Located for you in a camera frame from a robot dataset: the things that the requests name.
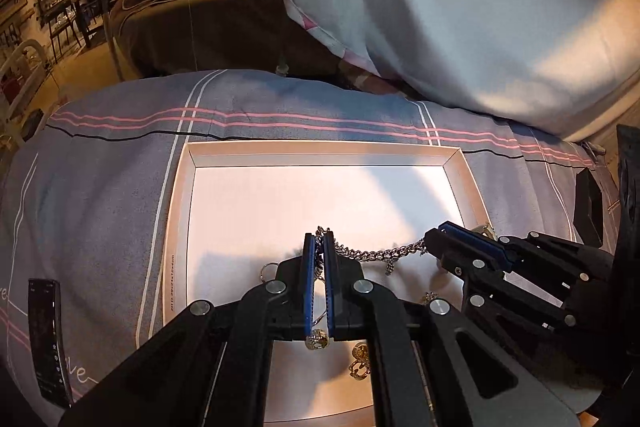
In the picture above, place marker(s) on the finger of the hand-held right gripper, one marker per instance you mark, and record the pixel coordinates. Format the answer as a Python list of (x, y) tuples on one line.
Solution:
[(450, 254), (475, 239)]

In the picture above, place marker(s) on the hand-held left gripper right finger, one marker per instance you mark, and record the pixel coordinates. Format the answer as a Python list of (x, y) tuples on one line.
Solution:
[(330, 292)]

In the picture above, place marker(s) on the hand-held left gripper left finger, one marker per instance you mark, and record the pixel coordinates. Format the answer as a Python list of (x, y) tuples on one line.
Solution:
[(310, 292)]

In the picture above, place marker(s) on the white shallow cardboard tray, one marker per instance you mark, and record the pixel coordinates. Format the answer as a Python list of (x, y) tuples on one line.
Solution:
[(250, 217)]

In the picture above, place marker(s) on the small black box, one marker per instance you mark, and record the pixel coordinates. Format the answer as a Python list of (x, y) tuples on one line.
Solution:
[(587, 207)]

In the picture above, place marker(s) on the black device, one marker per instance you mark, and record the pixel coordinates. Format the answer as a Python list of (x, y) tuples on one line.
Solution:
[(630, 187)]

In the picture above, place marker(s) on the white duvet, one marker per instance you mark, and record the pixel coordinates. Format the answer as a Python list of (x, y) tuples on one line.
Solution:
[(475, 7)]

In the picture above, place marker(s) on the grey striped bedsheet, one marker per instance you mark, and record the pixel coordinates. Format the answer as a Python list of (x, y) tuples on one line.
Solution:
[(100, 167)]

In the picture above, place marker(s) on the black smartphone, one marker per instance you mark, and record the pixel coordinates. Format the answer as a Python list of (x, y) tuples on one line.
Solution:
[(49, 342)]

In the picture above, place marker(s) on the brown sofa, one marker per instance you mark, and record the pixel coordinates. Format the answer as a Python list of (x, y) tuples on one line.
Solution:
[(210, 22)]

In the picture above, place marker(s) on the white metal chair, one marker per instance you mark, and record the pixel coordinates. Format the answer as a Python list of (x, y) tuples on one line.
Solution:
[(20, 67)]

